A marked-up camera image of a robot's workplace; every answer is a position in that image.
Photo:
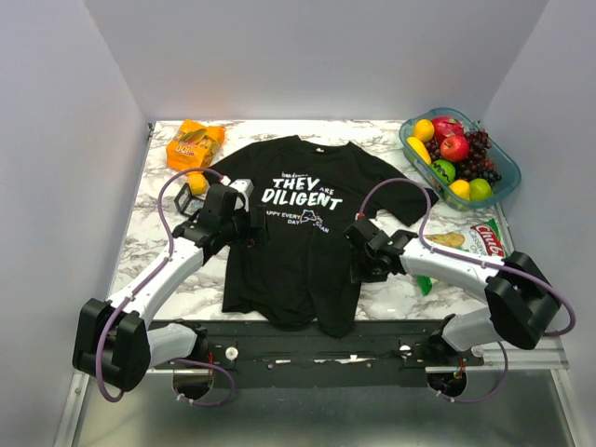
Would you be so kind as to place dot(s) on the red apple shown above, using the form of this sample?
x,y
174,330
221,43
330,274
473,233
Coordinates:
x,y
454,148

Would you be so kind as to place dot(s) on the small yellow lemon front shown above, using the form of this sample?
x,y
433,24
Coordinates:
x,y
461,188

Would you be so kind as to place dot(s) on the dark purple grape bunch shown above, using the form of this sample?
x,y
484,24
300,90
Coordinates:
x,y
478,164

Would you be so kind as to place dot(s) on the green chips bag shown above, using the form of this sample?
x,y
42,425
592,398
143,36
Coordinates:
x,y
480,238

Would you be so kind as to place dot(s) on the red dragon fruit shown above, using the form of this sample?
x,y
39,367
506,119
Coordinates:
x,y
446,126

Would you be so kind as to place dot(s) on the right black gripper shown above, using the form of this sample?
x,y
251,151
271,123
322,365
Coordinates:
x,y
356,272

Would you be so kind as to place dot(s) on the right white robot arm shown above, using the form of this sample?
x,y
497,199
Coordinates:
x,y
518,302

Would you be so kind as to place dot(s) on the teal plastic fruit basket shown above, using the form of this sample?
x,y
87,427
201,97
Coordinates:
x,y
510,172

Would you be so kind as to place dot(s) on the yellow lemon in basket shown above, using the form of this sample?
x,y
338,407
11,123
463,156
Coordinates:
x,y
424,130

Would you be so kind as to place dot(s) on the black printed t-shirt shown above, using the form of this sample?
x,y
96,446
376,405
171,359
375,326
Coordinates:
x,y
311,194

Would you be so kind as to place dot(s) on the lime green fruit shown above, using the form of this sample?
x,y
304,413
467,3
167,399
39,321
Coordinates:
x,y
479,190

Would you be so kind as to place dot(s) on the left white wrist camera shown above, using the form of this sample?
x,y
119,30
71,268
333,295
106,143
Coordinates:
x,y
243,189

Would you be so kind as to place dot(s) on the orange snack bag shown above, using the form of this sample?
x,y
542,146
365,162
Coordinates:
x,y
194,145

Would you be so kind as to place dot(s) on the yellow banana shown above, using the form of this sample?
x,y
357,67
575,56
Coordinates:
x,y
419,147

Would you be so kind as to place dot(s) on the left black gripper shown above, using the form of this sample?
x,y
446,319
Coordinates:
x,y
257,236

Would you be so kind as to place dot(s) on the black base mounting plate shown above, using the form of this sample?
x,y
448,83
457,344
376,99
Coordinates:
x,y
256,354

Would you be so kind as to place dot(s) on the loose yellow lemon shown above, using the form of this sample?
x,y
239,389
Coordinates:
x,y
197,183

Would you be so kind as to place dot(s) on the black brooch display box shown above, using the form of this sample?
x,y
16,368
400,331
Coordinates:
x,y
186,203

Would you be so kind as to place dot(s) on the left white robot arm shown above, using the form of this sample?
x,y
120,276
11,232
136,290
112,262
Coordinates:
x,y
115,342

